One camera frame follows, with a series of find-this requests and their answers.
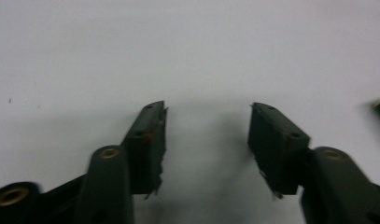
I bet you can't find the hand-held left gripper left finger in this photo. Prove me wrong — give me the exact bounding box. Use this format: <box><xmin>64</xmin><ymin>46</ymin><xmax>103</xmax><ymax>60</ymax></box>
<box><xmin>75</xmin><ymin>100</ymin><xmax>169</xmax><ymax>224</ymax></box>

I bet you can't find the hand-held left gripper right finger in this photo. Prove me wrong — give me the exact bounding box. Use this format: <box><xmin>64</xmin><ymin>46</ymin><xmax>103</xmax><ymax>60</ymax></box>
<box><xmin>246</xmin><ymin>102</ymin><xmax>380</xmax><ymax>224</ymax></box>

